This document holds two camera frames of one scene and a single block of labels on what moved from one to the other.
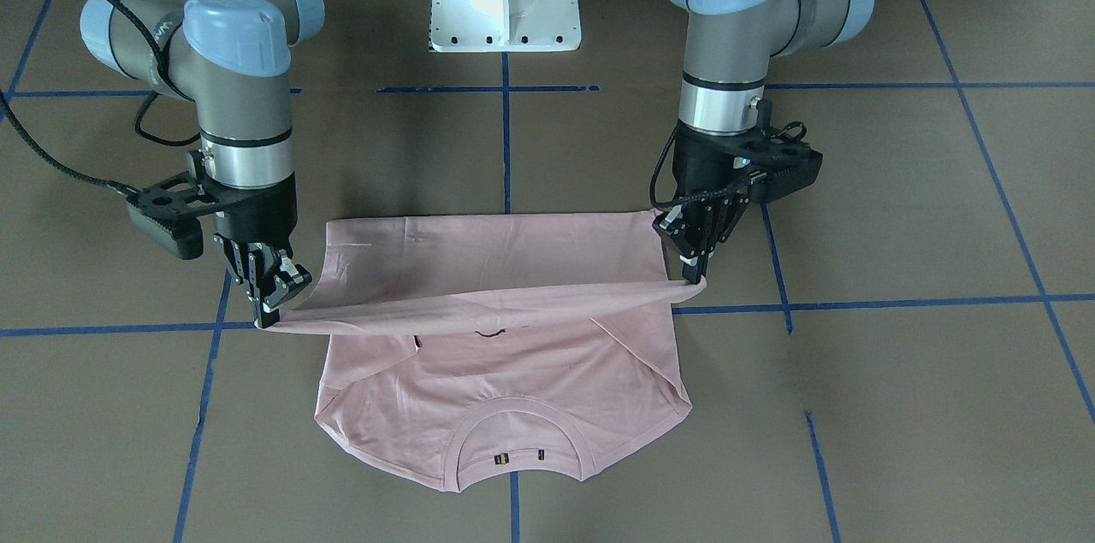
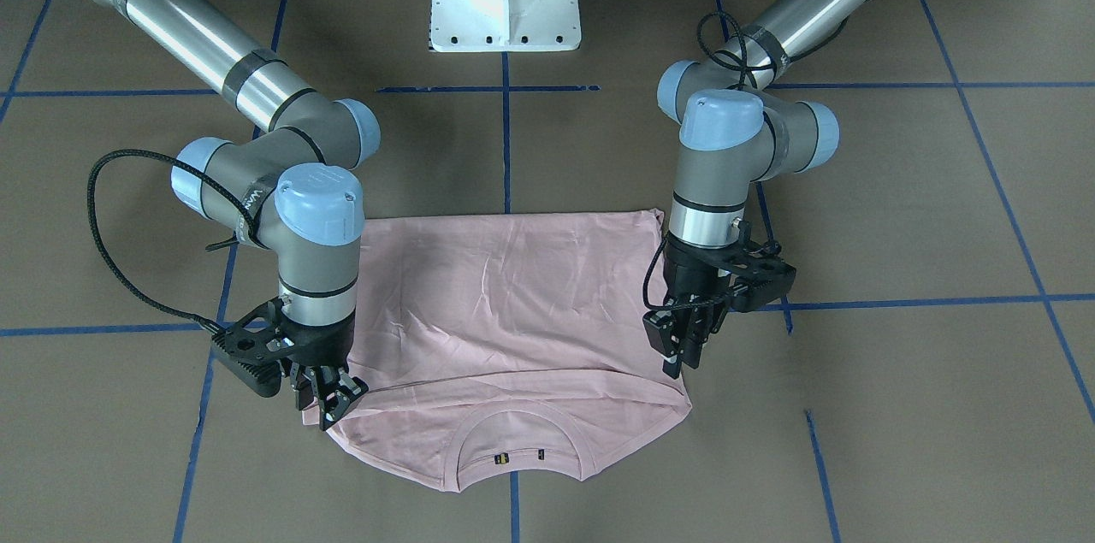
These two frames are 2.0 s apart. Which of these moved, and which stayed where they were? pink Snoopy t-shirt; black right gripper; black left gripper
Moved: black left gripper; black right gripper
Stayed: pink Snoopy t-shirt
